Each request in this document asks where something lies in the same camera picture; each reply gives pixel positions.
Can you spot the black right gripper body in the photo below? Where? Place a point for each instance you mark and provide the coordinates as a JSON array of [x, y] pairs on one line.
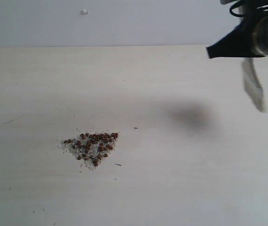
[[250, 37]]

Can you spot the wooden paint brush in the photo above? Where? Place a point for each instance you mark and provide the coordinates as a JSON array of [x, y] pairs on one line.
[[252, 84]]

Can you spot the pile of beans and grains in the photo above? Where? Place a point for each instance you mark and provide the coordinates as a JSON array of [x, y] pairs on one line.
[[90, 148]]

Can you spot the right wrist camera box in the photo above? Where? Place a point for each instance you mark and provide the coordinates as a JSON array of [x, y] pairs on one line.
[[224, 2]]

